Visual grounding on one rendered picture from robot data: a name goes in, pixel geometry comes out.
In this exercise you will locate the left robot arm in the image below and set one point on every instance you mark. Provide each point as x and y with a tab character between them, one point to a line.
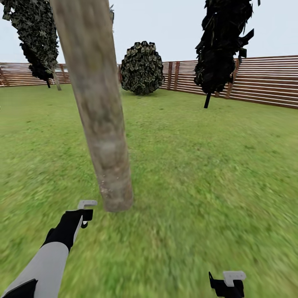
43	275

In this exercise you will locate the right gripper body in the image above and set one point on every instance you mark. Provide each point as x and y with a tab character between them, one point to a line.
228	292

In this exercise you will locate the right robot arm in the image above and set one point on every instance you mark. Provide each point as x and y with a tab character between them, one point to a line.
231	286

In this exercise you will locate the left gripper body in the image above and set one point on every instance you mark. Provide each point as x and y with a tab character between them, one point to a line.
87	214

